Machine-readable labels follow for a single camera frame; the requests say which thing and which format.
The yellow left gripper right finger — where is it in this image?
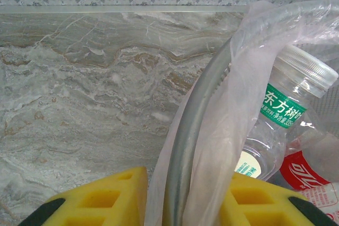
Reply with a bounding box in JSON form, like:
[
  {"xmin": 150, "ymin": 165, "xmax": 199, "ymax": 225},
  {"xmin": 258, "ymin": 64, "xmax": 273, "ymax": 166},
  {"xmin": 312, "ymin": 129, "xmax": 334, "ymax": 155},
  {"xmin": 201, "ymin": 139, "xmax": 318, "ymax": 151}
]
[{"xmin": 219, "ymin": 171, "xmax": 339, "ymax": 226}]

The clear bottle green label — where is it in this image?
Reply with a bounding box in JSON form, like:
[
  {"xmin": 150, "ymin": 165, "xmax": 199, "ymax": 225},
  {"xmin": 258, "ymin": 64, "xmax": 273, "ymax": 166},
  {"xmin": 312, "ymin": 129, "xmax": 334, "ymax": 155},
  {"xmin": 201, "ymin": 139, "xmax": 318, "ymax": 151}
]
[{"xmin": 234, "ymin": 44, "xmax": 339, "ymax": 182}]

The translucent plastic bin liner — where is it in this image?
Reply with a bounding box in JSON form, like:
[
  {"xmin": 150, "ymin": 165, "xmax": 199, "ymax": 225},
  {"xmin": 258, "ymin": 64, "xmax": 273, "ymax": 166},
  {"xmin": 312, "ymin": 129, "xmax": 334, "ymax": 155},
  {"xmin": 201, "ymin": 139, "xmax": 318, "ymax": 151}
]
[{"xmin": 145, "ymin": 0, "xmax": 339, "ymax": 226}]

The clear bottle red Coca-Cola label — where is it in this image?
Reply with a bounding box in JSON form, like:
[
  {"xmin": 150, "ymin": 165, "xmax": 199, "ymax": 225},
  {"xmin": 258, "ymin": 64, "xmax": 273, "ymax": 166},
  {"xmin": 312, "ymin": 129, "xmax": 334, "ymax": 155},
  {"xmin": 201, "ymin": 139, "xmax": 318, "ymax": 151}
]
[{"xmin": 279, "ymin": 150, "xmax": 339, "ymax": 223}]

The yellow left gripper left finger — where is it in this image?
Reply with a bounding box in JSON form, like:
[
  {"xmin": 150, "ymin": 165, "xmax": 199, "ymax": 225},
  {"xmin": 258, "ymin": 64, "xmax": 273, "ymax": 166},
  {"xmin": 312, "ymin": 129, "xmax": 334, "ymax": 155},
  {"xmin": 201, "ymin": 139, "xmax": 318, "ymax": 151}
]
[{"xmin": 17, "ymin": 166, "xmax": 148, "ymax": 226}]

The grey mesh waste bin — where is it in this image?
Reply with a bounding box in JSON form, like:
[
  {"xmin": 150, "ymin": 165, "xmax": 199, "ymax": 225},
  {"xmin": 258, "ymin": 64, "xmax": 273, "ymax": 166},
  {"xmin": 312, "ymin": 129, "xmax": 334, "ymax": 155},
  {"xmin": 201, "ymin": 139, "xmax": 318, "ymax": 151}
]
[{"xmin": 162, "ymin": 38, "xmax": 339, "ymax": 226}]

